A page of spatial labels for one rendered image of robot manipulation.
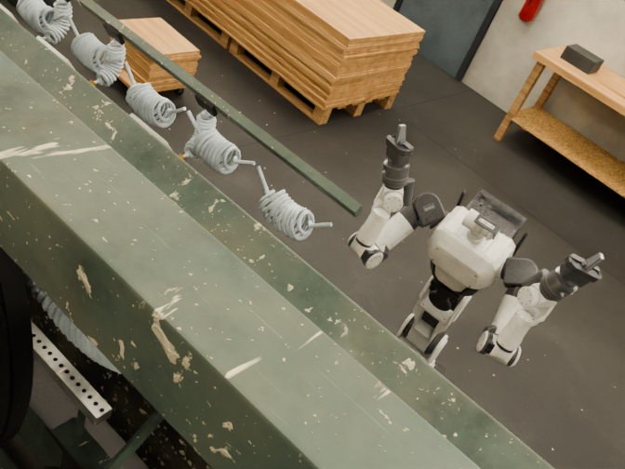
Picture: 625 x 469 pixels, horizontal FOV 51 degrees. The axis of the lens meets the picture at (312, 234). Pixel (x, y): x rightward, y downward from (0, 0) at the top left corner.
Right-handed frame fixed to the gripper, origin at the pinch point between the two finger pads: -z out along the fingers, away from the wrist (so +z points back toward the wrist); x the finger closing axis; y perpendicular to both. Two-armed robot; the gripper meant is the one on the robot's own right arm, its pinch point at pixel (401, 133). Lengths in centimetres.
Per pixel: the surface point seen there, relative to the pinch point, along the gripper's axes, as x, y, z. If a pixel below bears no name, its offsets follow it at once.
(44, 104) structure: 107, 104, -63
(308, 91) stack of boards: -304, -89, 110
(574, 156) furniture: -237, -323, 167
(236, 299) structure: 133, 92, -56
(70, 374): 32, 111, 44
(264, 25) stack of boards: -356, -67, 71
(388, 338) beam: 110, 62, -24
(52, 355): 25, 115, 42
